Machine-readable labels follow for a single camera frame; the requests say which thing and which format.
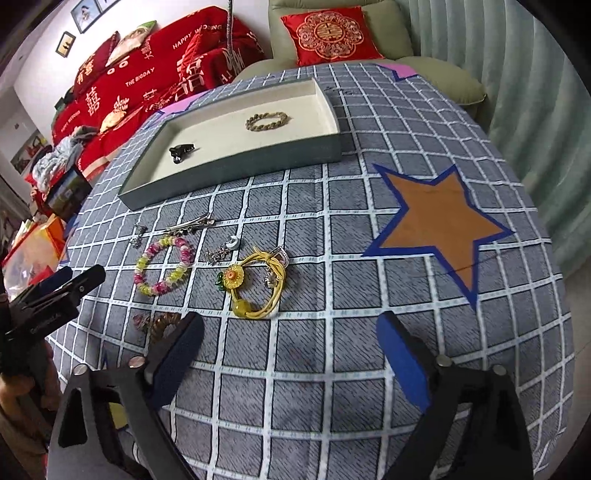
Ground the brown spiral hair tie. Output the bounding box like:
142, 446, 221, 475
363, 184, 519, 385
132, 310, 184, 345

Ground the pink yellow beaded bracelet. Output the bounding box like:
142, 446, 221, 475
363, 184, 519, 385
132, 234, 198, 297

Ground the yellow cord sunflower bracelet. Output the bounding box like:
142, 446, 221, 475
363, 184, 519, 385
216, 247, 289, 320

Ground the black hair claw clip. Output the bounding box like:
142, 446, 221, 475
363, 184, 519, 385
169, 143, 195, 164

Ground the silver rhinestone earring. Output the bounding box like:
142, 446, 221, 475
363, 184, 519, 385
129, 224, 147, 249

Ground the silver pink pendant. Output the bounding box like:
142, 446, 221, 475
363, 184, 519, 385
266, 246, 290, 289

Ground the grey jewelry tray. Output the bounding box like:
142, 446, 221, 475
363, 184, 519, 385
118, 78, 342, 210

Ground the orange box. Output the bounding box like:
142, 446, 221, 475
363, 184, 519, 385
2, 215, 65, 299

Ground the framed landscape picture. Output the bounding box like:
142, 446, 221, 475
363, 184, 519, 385
45, 165, 92, 222

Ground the grey clothes pile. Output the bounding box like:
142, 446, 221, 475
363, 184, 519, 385
30, 126, 99, 193

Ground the silver hair pin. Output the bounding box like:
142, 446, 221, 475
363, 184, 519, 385
164, 213, 215, 236

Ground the orange star patch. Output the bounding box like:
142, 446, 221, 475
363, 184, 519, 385
363, 165, 514, 308

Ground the grey grid tablecloth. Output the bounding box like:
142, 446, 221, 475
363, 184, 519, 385
49, 64, 574, 479

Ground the red pillow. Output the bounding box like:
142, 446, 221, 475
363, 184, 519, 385
73, 31, 120, 99

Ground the cartoon print pillow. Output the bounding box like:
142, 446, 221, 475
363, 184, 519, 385
106, 20, 157, 67

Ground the red bed blanket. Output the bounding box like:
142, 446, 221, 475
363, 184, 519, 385
52, 6, 264, 179

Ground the teal curtain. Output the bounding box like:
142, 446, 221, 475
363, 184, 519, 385
400, 1, 590, 275

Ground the pink star patch right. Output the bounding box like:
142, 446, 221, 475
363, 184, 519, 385
377, 63, 418, 82

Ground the red embroidered cushion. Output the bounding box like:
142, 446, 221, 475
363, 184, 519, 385
280, 6, 384, 67

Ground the green armchair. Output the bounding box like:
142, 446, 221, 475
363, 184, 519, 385
238, 1, 487, 110

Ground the small silver chain charm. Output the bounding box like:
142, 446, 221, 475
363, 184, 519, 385
204, 246, 232, 265

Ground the small picture frame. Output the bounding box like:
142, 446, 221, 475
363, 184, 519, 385
56, 31, 76, 58

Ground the large picture frame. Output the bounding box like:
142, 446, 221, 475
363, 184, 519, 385
95, 1, 117, 16
71, 0, 101, 34

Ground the braided rope bracelet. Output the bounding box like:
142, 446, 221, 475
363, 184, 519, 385
244, 110, 292, 133

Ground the hanging braided cable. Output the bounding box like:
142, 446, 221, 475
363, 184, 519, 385
224, 0, 246, 77

